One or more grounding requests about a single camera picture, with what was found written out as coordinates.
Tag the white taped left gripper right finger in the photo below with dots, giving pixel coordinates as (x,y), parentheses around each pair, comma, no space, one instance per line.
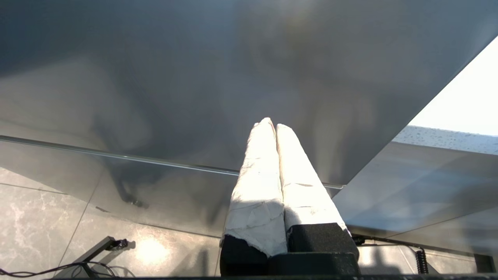
(303,186)

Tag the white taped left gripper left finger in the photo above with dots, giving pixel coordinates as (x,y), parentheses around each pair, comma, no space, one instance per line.
(256,186)

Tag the grey cabinet front under counter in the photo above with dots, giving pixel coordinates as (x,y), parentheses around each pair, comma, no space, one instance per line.
(428,182)

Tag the grey steel appliance door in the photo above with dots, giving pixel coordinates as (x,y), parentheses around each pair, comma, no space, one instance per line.
(155,77)

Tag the black floor box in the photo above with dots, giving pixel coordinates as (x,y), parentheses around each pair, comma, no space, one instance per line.
(484,263)

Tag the black metal floor bracket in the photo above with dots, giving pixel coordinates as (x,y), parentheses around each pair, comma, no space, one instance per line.
(102,246)

